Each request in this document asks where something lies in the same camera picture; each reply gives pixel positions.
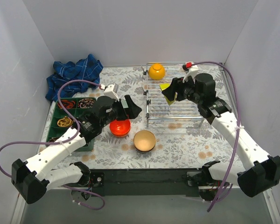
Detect tan hair ties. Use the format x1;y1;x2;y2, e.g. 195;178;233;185
57;117;74;128

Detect black base bar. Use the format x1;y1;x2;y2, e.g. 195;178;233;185
90;168;216;196

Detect blue plaid cloth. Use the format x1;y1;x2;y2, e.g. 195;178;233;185
45;54;103;102

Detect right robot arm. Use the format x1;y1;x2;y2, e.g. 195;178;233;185
162;73;280;197

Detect lime green bowl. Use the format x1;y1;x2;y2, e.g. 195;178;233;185
159;83;177;106

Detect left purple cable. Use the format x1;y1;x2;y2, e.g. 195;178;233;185
0;79;105;210

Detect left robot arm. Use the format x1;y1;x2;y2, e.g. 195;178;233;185
11;95;142;204

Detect green compartment organizer tray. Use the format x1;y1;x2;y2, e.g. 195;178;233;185
46;97;96;142

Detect orange bowl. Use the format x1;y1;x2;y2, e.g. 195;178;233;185
112;131;129;138
109;119;131;133

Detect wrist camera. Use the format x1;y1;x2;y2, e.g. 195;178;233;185
100;83;119;101
182;62;199;83

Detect metal dish rack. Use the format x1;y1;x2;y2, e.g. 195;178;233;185
142;62;204;127

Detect orange hair ties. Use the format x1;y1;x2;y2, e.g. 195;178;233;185
57;99;77;109

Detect patterned hair ties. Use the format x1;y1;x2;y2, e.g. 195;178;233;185
78;98;96;109

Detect cream bird pattern bowl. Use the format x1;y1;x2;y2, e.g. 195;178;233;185
133;130;156;147

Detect yellow bowl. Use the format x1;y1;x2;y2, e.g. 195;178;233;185
148;63;165;80

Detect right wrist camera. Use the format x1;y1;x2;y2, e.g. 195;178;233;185
182;62;199;83

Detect black gold rimmed bowl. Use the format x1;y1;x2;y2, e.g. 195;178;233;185
135;146;154;154

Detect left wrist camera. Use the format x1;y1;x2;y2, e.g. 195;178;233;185
100;83;119;101

